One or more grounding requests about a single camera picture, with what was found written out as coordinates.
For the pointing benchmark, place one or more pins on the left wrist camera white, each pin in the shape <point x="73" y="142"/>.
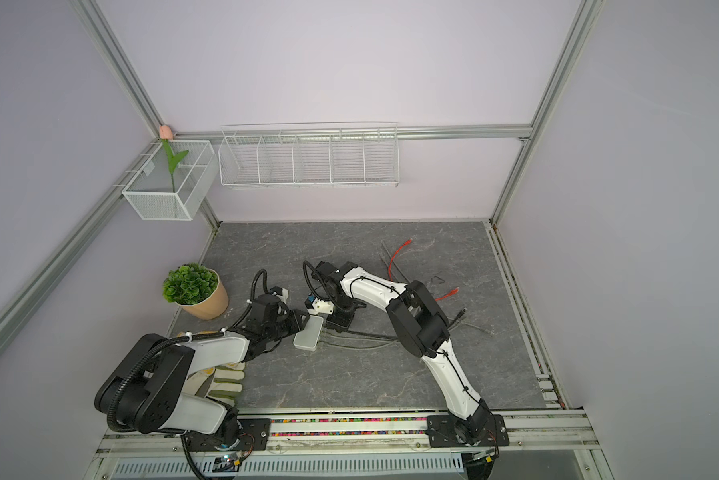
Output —
<point x="281" y="293"/>

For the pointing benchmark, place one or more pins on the white network switch box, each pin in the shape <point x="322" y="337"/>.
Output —
<point x="309" y="337"/>

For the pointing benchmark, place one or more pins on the white wire wall shelf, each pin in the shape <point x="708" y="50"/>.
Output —
<point x="310" y="154"/>

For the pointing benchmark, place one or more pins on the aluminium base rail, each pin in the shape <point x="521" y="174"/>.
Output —
<point x="406" y="431"/>

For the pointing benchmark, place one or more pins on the yellow white work glove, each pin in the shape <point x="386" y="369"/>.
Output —
<point x="217" y="370"/>

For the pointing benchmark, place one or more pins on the white mesh wall basket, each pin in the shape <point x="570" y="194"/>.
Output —
<point x="150" y="192"/>

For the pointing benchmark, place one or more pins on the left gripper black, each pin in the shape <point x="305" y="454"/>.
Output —
<point x="297" y="320"/>

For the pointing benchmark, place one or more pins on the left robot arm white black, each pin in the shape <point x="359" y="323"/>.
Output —
<point x="145" y="393"/>

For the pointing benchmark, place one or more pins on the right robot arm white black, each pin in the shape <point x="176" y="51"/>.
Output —
<point x="422" y="328"/>

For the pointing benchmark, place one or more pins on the pink tulip artificial flower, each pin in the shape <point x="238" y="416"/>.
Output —
<point x="173" y="158"/>

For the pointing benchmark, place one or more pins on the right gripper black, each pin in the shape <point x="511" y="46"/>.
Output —
<point x="340" y="324"/>

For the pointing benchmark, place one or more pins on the green potted plant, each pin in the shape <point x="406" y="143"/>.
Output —
<point x="198" y="290"/>

